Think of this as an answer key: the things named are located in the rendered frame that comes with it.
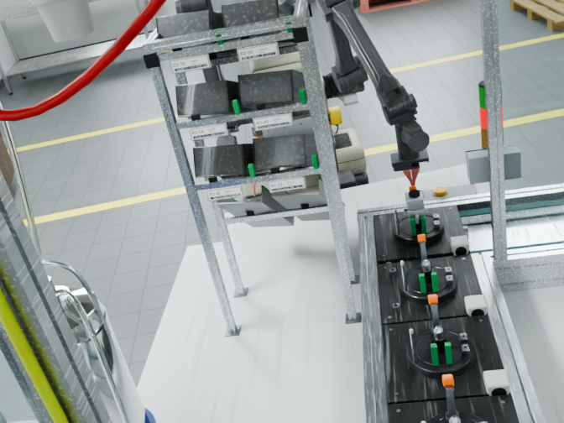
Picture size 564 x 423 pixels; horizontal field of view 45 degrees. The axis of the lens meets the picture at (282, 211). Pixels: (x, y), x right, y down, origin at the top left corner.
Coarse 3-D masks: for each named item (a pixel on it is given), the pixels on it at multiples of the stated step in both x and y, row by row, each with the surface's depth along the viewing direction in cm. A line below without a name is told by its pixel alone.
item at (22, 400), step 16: (0, 336) 138; (0, 352) 138; (0, 368) 137; (16, 368) 143; (0, 384) 136; (16, 384) 142; (0, 400) 136; (16, 400) 141; (32, 400) 147; (0, 416) 135; (16, 416) 140; (32, 416) 146
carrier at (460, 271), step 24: (384, 264) 179; (408, 264) 177; (432, 264) 171; (456, 264) 173; (384, 288) 170; (408, 288) 165; (432, 288) 163; (456, 288) 163; (480, 288) 163; (384, 312) 162; (408, 312) 160; (456, 312) 157; (480, 312) 155
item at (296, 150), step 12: (264, 144) 164; (276, 144) 163; (288, 144) 162; (300, 144) 161; (312, 144) 167; (264, 156) 164; (276, 156) 163; (288, 156) 162; (300, 156) 161; (264, 168) 164
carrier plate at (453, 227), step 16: (432, 208) 198; (448, 208) 196; (384, 224) 196; (448, 224) 189; (384, 240) 189; (448, 240) 183; (384, 256) 182; (400, 256) 181; (416, 256) 179; (432, 256) 179; (448, 256) 178
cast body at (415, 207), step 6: (414, 192) 183; (420, 192) 184; (408, 198) 183; (414, 198) 182; (420, 198) 182; (408, 204) 182; (414, 204) 182; (420, 204) 182; (408, 210) 184; (414, 210) 183; (420, 210) 182; (414, 216) 183; (420, 216) 183
